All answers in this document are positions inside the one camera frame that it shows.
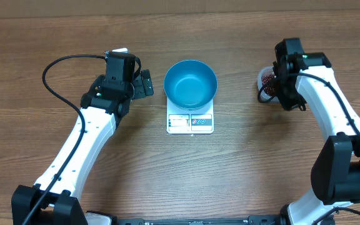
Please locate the blue metal bowl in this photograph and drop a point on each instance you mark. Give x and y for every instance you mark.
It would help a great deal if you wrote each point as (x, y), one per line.
(190, 84)

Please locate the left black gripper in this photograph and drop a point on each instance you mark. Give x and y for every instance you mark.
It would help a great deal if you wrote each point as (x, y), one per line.
(139, 90)

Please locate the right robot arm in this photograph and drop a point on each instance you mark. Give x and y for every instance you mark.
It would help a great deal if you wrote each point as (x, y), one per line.
(306, 80)

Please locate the red beans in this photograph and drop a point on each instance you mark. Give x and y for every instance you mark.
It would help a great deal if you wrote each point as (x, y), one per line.
(269, 88)

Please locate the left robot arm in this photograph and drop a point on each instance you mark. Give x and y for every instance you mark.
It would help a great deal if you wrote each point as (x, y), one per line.
(55, 196)

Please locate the white digital kitchen scale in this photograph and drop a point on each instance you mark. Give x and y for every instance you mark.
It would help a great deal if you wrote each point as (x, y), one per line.
(182, 121)

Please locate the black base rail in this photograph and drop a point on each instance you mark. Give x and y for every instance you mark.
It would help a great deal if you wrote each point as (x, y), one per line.
(250, 220)

